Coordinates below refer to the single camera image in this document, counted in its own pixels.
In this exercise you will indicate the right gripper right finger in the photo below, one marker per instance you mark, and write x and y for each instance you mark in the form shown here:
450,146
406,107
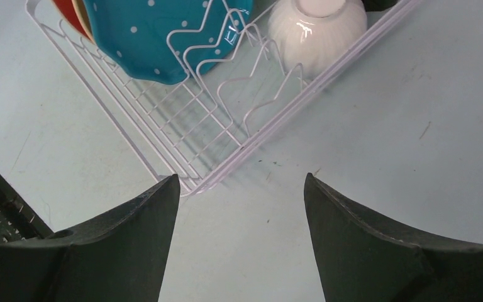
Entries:
363,255

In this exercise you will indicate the red plate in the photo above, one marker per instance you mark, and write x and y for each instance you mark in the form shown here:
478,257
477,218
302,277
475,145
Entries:
67,10

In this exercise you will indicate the beige plate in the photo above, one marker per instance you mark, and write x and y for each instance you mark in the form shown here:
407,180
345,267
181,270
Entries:
81,13

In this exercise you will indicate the white ribbed bowl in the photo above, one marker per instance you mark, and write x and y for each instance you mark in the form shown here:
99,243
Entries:
315,34

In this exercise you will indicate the blue polka dot plate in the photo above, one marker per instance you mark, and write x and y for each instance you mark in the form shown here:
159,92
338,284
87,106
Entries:
161,41

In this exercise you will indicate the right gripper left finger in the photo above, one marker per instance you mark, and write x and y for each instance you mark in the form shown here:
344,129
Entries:
119,255

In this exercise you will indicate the white wire dish rack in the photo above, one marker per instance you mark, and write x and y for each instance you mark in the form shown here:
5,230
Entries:
234,92

